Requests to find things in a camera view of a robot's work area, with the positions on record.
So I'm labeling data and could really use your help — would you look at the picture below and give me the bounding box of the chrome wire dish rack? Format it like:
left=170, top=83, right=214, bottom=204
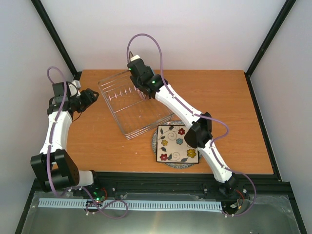
left=97, top=70, right=174, bottom=139

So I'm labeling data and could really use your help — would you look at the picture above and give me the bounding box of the grey speckled round plate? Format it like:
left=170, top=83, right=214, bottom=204
left=151, top=119, right=205, bottom=170

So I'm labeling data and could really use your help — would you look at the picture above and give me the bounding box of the pink polka dot plate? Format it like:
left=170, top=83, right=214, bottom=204
left=136, top=85, right=151, bottom=100

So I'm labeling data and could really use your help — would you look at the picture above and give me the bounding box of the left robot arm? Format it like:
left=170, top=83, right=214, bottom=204
left=30, top=88, right=101, bottom=196

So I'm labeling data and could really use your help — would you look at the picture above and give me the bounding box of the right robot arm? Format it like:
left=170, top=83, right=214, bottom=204
left=127, top=56, right=238, bottom=196

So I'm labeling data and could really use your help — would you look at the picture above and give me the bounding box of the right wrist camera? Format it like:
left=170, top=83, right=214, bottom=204
left=128, top=51, right=141, bottom=62

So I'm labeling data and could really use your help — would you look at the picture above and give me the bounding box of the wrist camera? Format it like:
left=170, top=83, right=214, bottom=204
left=52, top=80, right=81, bottom=102
left=128, top=51, right=141, bottom=62

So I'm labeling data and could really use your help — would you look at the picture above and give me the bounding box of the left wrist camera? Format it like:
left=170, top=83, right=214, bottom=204
left=52, top=80, right=81, bottom=102

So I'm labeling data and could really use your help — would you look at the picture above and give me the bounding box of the light blue cable duct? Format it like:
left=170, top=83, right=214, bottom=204
left=38, top=198, right=222, bottom=213

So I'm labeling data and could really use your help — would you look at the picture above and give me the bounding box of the black aluminium frame rail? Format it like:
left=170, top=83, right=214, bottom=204
left=87, top=172, right=294, bottom=200

